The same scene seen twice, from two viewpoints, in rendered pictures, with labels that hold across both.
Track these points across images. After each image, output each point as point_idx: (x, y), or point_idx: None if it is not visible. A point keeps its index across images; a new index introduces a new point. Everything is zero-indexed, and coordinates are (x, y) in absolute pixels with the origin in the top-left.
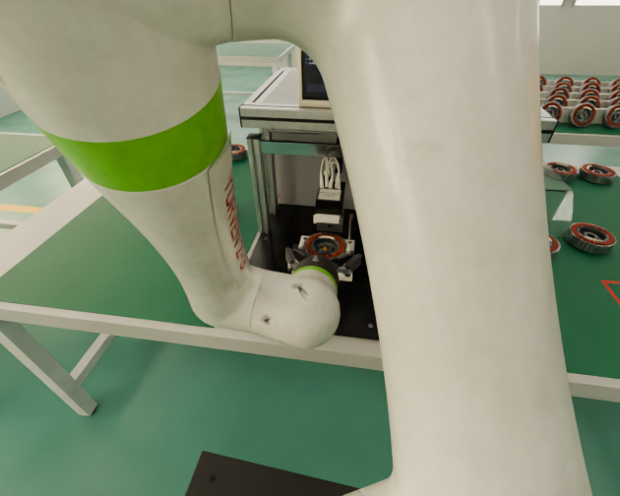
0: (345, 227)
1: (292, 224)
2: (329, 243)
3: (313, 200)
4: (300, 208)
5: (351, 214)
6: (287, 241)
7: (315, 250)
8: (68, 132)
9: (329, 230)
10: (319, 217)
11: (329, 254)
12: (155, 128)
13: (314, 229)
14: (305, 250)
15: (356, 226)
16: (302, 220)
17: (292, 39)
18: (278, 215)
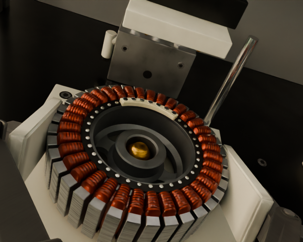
0: (184, 89)
1: (37, 49)
2: (151, 130)
3: (107, 6)
4: (71, 18)
5: (255, 40)
6: (1, 94)
7: (100, 160)
8: None
9: (142, 87)
10: (146, 12)
11: (165, 192)
12: None
13: (99, 76)
14: (52, 151)
15: (210, 92)
16: (69, 46)
17: None
18: (2, 16)
